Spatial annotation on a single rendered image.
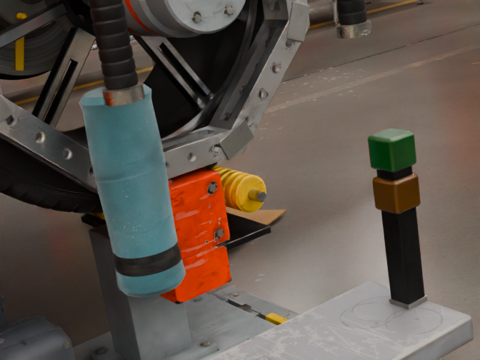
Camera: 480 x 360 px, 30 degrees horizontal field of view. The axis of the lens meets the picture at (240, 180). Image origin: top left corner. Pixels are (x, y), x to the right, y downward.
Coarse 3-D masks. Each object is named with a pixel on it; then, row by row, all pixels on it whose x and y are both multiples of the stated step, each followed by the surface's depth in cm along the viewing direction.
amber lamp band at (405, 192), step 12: (372, 180) 103; (384, 180) 101; (396, 180) 101; (408, 180) 101; (384, 192) 102; (396, 192) 100; (408, 192) 101; (384, 204) 102; (396, 204) 101; (408, 204) 102
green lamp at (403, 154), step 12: (384, 132) 102; (396, 132) 101; (408, 132) 100; (372, 144) 101; (384, 144) 99; (396, 144) 99; (408, 144) 100; (372, 156) 102; (384, 156) 100; (396, 156) 99; (408, 156) 100; (372, 168) 103; (384, 168) 100; (396, 168) 100
